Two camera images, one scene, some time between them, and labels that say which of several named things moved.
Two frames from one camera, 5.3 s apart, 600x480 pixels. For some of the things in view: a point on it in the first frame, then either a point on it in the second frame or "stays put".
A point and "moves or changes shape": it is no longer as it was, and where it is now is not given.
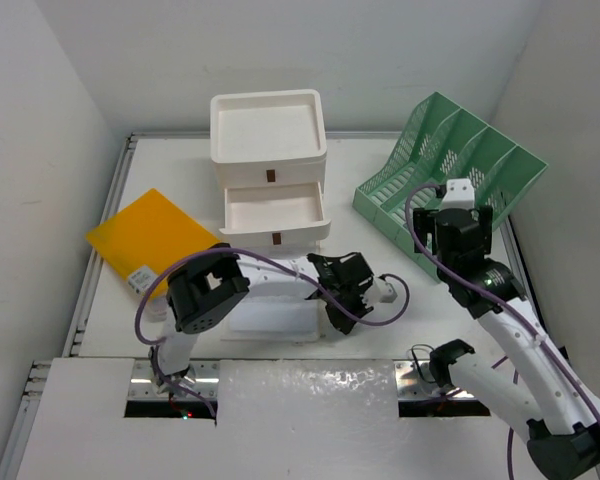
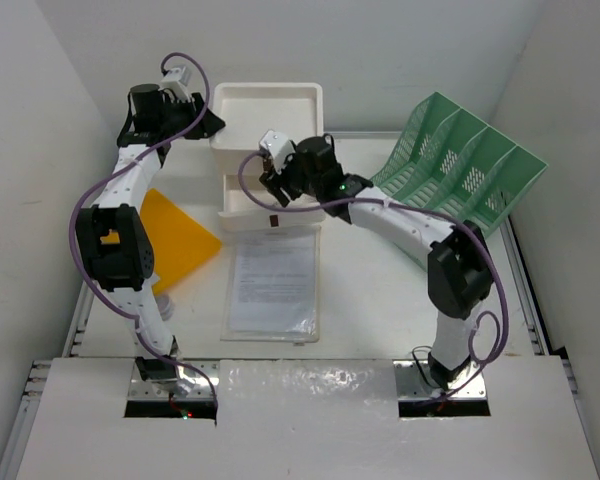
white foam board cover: [274, 420] stays put
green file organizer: [443, 142] stays put
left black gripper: [361, 308] to [211, 127]
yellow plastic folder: [147, 236] stays put
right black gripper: [423, 224] to [269, 182]
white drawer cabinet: [270, 151] moves or changes shape
